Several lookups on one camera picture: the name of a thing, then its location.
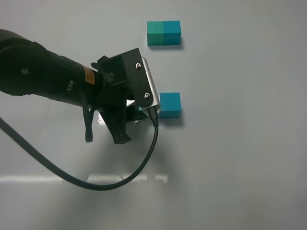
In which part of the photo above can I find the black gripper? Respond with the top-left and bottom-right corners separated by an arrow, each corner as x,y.
91,48 -> 154,144

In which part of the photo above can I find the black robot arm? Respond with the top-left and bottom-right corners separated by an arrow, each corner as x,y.
0,30 -> 160,144

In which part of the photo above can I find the green template cube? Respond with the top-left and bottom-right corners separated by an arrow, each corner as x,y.
147,21 -> 164,46

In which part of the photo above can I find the blue template cube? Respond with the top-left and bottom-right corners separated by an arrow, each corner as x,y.
163,21 -> 181,46

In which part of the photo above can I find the black camera cable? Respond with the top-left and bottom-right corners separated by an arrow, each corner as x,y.
0,107 -> 160,192

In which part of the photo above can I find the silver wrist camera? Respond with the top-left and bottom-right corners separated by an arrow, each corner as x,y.
142,57 -> 161,116

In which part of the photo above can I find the black looped wire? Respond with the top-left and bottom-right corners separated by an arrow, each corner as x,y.
81,88 -> 96,143

